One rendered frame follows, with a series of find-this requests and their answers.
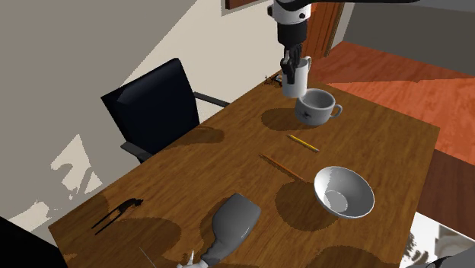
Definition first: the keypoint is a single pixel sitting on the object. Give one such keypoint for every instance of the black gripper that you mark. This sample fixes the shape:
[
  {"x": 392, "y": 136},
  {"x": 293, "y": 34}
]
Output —
[{"x": 292, "y": 34}]

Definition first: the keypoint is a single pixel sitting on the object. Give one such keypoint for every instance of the tall white mug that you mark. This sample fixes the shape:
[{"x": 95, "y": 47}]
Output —
[{"x": 299, "y": 83}]

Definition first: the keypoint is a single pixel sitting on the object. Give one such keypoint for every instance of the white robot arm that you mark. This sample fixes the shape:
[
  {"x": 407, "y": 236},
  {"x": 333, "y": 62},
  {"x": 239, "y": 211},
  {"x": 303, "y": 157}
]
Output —
[{"x": 291, "y": 13}]

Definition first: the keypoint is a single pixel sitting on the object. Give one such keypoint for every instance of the small dark brown object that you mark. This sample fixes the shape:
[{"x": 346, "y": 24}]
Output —
[{"x": 272, "y": 80}]

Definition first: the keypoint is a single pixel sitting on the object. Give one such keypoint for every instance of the brown wooden door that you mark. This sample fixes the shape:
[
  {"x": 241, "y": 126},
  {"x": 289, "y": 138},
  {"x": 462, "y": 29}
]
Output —
[{"x": 321, "y": 26}]

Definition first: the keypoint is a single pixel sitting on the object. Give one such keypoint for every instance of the yellow pencil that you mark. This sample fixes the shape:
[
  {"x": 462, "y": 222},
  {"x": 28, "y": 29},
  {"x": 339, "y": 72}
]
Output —
[{"x": 303, "y": 143}]

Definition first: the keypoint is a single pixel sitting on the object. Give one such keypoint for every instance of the brown pencil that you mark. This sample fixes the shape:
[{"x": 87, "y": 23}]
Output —
[{"x": 282, "y": 167}]

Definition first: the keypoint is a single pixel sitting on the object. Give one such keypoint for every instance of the wooden table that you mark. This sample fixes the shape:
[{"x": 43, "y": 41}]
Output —
[{"x": 371, "y": 148}]

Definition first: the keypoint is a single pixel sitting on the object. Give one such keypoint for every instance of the white bowl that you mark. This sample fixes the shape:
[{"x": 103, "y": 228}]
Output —
[{"x": 345, "y": 193}]

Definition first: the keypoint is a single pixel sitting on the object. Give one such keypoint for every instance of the black office chair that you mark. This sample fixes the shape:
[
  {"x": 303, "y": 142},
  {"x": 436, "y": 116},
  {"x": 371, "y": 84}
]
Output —
[{"x": 152, "y": 107}]

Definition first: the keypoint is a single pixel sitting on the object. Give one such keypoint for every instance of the grey bottle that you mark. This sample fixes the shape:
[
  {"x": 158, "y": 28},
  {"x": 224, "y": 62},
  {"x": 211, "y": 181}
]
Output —
[{"x": 233, "y": 222}]

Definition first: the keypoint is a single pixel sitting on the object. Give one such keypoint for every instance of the white spiky object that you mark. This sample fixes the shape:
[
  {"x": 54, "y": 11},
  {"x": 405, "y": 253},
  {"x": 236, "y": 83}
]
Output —
[{"x": 191, "y": 261}]

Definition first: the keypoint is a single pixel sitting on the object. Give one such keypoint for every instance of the black tongs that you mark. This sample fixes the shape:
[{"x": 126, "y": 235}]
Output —
[{"x": 122, "y": 208}]

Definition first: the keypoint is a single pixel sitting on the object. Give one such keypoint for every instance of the brown wall picture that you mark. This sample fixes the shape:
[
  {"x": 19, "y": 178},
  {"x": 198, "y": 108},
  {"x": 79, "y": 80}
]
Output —
[{"x": 241, "y": 4}]

